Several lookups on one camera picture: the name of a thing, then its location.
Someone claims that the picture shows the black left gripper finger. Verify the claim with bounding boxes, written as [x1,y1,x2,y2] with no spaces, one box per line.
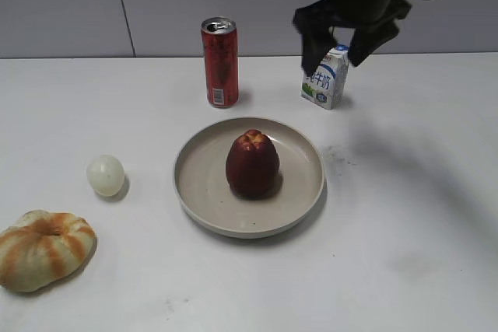
[300,28,337,75]

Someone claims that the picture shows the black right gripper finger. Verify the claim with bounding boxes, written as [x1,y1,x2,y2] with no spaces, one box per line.
[348,23,399,67]

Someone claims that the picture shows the dark red apple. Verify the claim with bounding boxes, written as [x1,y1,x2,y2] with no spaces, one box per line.
[226,129,280,199]

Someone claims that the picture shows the beige round plate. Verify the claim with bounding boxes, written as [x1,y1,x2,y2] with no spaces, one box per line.
[174,117,327,239]

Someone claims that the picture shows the small milk carton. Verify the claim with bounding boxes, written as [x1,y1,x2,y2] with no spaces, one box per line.
[301,44,349,110]

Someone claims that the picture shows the red soda can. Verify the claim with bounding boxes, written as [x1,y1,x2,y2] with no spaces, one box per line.
[201,16,239,108]

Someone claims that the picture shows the white egg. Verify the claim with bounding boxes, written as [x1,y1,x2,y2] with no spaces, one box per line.
[86,155,125,197]

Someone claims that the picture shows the striped orange green pumpkin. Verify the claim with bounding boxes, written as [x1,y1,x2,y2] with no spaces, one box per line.
[1,210,97,292]

